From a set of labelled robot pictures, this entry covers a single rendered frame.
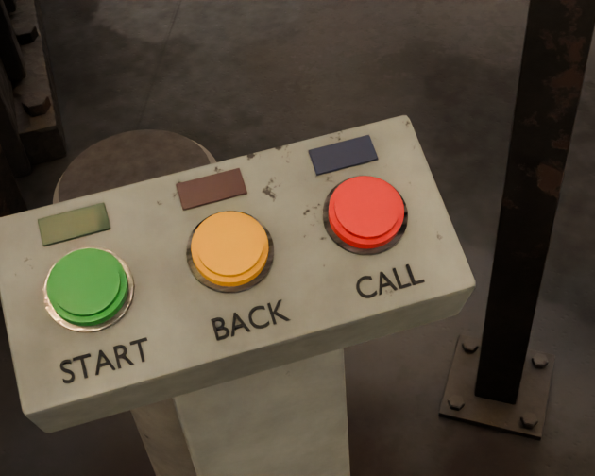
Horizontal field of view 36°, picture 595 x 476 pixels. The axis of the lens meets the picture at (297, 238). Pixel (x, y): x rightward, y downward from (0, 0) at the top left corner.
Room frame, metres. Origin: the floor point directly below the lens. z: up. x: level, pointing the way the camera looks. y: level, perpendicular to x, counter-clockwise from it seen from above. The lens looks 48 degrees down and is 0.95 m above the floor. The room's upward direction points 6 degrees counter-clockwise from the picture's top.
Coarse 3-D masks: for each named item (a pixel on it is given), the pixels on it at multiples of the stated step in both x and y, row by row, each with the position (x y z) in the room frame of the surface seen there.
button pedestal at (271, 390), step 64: (384, 128) 0.38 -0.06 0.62; (128, 192) 0.35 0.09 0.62; (256, 192) 0.35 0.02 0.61; (320, 192) 0.35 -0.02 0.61; (0, 256) 0.32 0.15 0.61; (128, 256) 0.32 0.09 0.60; (192, 256) 0.31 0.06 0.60; (320, 256) 0.31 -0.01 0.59; (384, 256) 0.31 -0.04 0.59; (448, 256) 0.31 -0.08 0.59; (64, 320) 0.28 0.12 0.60; (128, 320) 0.28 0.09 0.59; (192, 320) 0.28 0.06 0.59; (256, 320) 0.28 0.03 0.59; (320, 320) 0.28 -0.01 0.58; (384, 320) 0.29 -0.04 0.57; (64, 384) 0.25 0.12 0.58; (128, 384) 0.25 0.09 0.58; (192, 384) 0.27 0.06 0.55; (256, 384) 0.28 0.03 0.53; (320, 384) 0.29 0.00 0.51; (192, 448) 0.27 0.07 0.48; (256, 448) 0.28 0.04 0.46; (320, 448) 0.29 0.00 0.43
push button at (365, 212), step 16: (336, 192) 0.34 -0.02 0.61; (352, 192) 0.34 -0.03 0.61; (368, 192) 0.34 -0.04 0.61; (384, 192) 0.34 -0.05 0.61; (336, 208) 0.33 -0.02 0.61; (352, 208) 0.33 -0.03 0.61; (368, 208) 0.33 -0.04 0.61; (384, 208) 0.33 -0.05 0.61; (400, 208) 0.33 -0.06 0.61; (336, 224) 0.32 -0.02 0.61; (352, 224) 0.32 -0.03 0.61; (368, 224) 0.32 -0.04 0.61; (384, 224) 0.32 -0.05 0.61; (400, 224) 0.32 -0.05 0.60; (352, 240) 0.31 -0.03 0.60; (368, 240) 0.31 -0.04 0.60; (384, 240) 0.31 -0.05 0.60
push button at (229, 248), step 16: (208, 224) 0.32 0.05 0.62; (224, 224) 0.32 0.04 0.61; (240, 224) 0.32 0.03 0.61; (256, 224) 0.32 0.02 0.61; (192, 240) 0.32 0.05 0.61; (208, 240) 0.32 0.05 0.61; (224, 240) 0.31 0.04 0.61; (240, 240) 0.31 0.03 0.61; (256, 240) 0.31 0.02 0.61; (208, 256) 0.31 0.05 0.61; (224, 256) 0.31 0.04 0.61; (240, 256) 0.31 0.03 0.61; (256, 256) 0.31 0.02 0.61; (208, 272) 0.30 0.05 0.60; (224, 272) 0.30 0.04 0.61; (240, 272) 0.30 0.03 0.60; (256, 272) 0.30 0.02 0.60
